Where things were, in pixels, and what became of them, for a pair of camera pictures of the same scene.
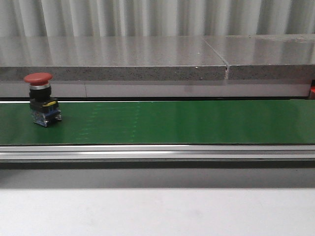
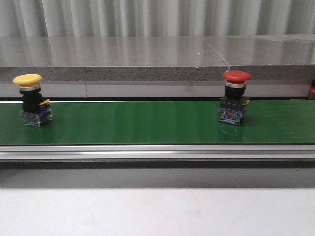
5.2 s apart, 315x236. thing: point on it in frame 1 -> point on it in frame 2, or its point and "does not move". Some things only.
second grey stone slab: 267,57 does not move
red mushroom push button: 44,108 -> 232,109
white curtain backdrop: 135,18 does not move
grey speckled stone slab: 111,58 does not move
